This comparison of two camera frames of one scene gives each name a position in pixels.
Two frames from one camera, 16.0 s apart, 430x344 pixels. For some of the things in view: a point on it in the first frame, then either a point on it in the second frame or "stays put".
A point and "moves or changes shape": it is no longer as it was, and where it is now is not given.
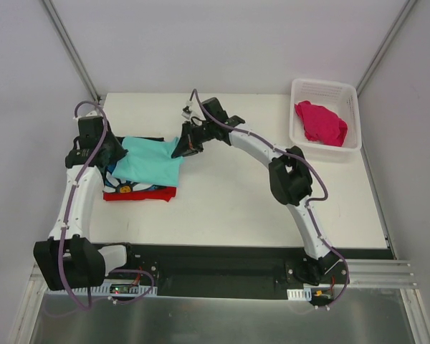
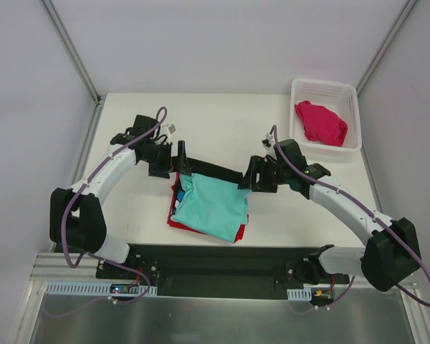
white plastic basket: x=324 y=117 stays put
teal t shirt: x=149 y=162 moves or changes shape
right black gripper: x=190 y=137 to x=264 y=174
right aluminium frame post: x=400 y=20 stays put
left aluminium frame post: x=71 y=48 stays put
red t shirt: x=165 y=193 to x=241 y=228
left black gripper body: x=115 y=153 to x=161 y=160
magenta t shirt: x=320 y=125 stays put
